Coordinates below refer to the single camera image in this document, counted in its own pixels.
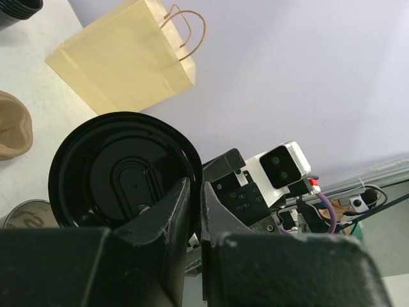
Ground brown pulp cup carrier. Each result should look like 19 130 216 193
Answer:
1 91 33 161

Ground tan paper bag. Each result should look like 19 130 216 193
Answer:
46 1 202 114

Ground black paper coffee cup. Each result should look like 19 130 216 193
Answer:
1 200 60 229

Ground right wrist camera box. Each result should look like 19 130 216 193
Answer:
242 141 312 207

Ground stack of black cups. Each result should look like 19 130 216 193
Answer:
1 0 43 30

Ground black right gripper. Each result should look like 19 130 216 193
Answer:
203 148 278 234

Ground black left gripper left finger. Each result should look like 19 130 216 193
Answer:
1 178 190 306

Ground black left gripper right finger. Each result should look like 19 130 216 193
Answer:
201 183 392 306

